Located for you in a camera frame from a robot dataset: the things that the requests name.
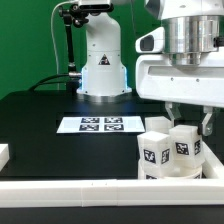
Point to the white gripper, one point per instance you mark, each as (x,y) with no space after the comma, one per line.
(157,79)

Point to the white round stool seat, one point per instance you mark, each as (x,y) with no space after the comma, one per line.
(174,172)

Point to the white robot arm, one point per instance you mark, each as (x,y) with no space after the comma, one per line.
(182,61)

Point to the white front fence bar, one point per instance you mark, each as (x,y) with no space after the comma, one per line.
(91,193)

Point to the paper sheet with markers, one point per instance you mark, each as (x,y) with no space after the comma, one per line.
(109,124)

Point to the white left fence bar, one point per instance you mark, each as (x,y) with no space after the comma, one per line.
(4,155)

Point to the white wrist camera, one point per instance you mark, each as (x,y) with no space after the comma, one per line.
(152,42)

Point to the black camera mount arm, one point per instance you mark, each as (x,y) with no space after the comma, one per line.
(77,15)

